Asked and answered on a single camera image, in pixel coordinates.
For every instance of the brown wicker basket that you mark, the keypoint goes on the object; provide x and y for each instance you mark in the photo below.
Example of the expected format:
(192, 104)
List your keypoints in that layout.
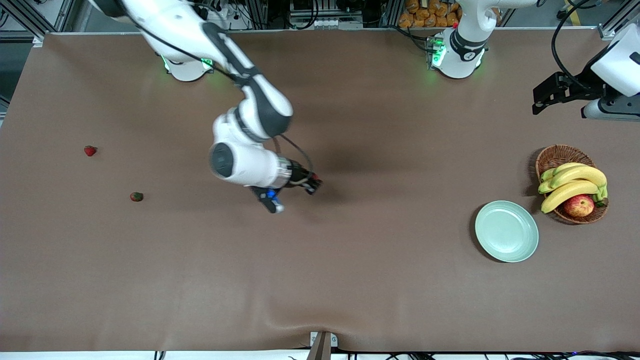
(560, 155)

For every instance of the white power strip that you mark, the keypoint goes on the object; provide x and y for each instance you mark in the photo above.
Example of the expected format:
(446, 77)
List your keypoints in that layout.
(231, 14)

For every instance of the brown table cover sheet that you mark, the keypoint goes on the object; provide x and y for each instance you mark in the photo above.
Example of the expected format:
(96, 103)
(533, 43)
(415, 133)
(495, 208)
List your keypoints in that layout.
(320, 250)

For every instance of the yellow banana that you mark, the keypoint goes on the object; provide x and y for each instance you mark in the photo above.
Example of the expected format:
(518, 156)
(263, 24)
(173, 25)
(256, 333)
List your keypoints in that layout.
(548, 174)
(567, 194)
(544, 188)
(582, 174)

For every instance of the orange packaged buns pile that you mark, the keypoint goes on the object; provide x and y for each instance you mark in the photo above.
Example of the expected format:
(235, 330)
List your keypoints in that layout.
(425, 12)

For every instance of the aluminium frame post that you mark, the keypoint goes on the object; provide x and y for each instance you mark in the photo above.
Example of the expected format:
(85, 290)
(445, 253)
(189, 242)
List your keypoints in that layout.
(607, 31)
(38, 41)

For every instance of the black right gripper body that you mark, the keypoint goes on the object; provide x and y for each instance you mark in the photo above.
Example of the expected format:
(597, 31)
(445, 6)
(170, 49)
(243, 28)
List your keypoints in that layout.
(300, 175)

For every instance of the white terminal strip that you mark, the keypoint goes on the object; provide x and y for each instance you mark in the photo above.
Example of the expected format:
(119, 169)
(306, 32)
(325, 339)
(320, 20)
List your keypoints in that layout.
(325, 23)

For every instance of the red yellow apple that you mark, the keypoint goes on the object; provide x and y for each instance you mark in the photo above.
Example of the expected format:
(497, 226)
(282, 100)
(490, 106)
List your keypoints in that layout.
(579, 206)

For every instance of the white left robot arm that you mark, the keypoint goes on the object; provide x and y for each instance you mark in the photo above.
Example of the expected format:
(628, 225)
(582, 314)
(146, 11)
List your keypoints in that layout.
(470, 30)

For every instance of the metal table clamp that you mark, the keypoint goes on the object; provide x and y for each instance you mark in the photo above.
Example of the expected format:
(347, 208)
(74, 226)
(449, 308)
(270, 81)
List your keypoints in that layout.
(320, 350)

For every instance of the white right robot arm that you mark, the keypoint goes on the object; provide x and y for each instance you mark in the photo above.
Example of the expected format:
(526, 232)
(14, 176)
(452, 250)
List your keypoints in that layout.
(250, 160)

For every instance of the pale green round plate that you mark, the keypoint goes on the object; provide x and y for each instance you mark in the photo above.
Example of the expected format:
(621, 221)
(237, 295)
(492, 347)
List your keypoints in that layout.
(506, 231)

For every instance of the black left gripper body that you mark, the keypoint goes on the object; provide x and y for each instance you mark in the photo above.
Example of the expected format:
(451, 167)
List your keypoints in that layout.
(583, 88)

